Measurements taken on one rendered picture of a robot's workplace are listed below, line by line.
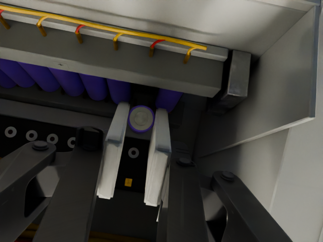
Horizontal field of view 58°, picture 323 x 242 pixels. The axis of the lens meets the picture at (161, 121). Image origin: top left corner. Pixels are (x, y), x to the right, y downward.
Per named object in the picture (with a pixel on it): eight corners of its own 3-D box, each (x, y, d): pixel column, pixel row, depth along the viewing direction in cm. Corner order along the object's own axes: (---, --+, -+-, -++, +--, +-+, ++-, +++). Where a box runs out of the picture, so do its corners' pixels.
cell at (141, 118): (154, 122, 25) (161, 116, 19) (141, 138, 25) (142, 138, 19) (138, 108, 25) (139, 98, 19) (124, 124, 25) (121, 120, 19)
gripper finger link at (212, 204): (168, 184, 12) (242, 197, 12) (166, 138, 16) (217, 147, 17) (161, 216, 12) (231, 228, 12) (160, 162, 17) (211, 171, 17)
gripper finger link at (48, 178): (92, 206, 12) (15, 196, 11) (108, 153, 17) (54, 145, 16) (97, 174, 11) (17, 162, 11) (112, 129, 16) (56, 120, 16)
